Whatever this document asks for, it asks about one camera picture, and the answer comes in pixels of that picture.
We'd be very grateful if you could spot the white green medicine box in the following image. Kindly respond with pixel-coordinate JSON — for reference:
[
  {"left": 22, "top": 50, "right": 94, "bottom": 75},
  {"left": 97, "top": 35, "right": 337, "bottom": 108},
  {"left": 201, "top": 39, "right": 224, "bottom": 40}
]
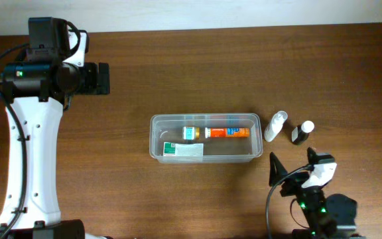
[{"left": 163, "top": 142, "right": 204, "bottom": 157}]

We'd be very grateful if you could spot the small gold-capped jar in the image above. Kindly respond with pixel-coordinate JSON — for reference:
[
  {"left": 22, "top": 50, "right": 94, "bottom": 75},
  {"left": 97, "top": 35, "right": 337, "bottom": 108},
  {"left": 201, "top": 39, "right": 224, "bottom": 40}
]
[{"left": 182, "top": 126, "right": 200, "bottom": 140}]

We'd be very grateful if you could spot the orange tablet tube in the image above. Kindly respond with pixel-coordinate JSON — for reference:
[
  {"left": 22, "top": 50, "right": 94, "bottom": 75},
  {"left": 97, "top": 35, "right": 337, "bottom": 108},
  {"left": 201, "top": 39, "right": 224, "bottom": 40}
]
[{"left": 204, "top": 127, "right": 250, "bottom": 138}]

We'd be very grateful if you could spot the black bottle white cap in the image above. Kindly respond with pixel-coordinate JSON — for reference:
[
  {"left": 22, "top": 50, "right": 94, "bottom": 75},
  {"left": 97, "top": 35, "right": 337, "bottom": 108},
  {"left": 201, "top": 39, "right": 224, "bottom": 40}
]
[{"left": 291, "top": 120, "right": 314, "bottom": 145}]

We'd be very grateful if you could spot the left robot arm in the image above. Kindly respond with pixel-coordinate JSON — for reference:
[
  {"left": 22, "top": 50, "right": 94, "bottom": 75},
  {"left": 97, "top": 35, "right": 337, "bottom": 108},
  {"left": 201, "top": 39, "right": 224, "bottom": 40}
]
[{"left": 0, "top": 17, "right": 110, "bottom": 239}]

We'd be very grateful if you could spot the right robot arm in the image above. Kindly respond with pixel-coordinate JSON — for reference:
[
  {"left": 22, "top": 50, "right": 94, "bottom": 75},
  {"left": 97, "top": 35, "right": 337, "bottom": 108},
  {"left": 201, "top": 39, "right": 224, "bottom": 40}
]
[{"left": 265, "top": 147, "right": 359, "bottom": 238}]

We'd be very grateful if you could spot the white spray bottle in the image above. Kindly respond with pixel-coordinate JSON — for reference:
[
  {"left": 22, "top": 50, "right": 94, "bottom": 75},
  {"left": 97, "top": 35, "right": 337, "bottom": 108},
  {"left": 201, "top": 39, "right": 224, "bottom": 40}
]
[{"left": 264, "top": 111, "right": 288, "bottom": 142}]

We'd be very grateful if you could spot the clear plastic container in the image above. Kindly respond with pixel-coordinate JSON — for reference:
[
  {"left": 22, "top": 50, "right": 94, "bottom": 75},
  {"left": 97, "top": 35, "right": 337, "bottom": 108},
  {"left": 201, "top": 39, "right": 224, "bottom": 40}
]
[{"left": 149, "top": 113, "right": 263, "bottom": 163}]

